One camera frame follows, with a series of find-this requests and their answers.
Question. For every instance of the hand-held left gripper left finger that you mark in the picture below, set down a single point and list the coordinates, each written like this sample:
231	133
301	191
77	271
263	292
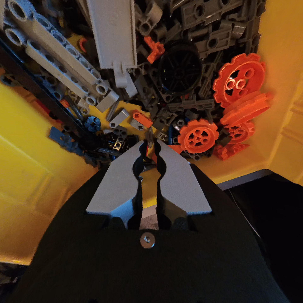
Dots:
116	189

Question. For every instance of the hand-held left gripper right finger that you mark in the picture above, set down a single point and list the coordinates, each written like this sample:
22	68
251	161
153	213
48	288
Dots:
184	189

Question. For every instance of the short grey axle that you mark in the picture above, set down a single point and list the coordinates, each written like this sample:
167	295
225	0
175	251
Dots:
149	139

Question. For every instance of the yellow plastic bin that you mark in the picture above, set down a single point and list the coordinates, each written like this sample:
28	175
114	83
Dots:
28	180

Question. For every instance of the pile of building block parts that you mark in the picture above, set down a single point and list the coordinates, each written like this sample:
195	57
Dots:
189	28

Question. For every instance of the grey desk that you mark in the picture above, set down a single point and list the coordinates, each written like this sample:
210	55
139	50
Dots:
246	179

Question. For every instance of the small orange gear wheel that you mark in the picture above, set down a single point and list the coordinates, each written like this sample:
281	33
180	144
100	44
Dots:
199	136

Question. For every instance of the large orange gear wheel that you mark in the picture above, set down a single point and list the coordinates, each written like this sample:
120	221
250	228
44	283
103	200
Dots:
239	79

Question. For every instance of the light grey curved panel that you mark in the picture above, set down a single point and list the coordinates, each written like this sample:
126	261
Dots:
113	33

